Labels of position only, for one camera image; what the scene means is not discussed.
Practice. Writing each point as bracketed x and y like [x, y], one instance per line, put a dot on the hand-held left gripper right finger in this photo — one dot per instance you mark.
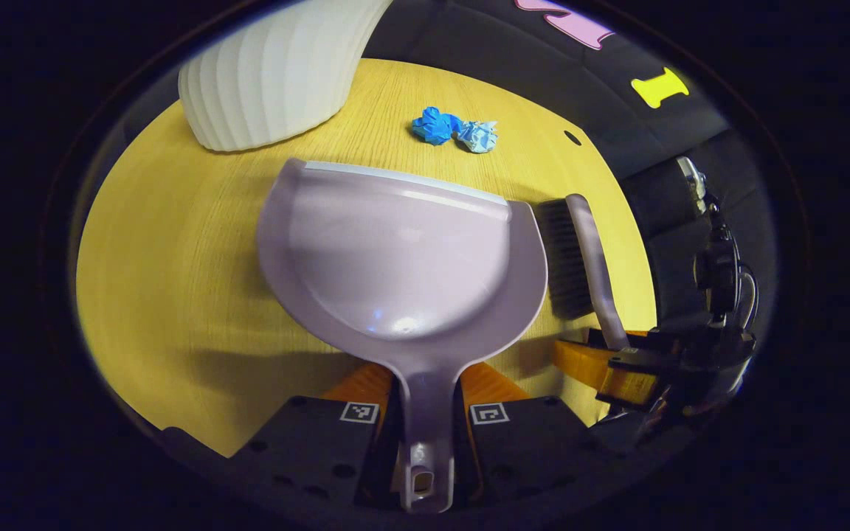
[528, 450]

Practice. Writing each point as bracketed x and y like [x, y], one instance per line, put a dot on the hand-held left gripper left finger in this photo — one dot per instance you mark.
[314, 450]

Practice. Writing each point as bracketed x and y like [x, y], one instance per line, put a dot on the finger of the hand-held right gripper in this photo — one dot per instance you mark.
[631, 380]
[580, 363]

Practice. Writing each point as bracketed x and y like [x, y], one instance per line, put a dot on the small pale pink broom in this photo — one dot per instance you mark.
[587, 251]

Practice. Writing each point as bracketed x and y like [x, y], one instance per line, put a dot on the pale pink dustpan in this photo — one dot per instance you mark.
[403, 265]

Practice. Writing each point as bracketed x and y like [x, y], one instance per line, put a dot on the light blue paper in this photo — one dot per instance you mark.
[478, 136]

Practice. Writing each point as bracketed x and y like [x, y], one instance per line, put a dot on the dark blue paper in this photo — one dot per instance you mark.
[434, 125]

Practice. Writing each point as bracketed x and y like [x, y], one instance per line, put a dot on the white ribbed garbage bin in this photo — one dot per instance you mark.
[277, 74]

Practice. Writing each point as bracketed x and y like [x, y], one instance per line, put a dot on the wooden desktop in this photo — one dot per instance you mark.
[174, 280]

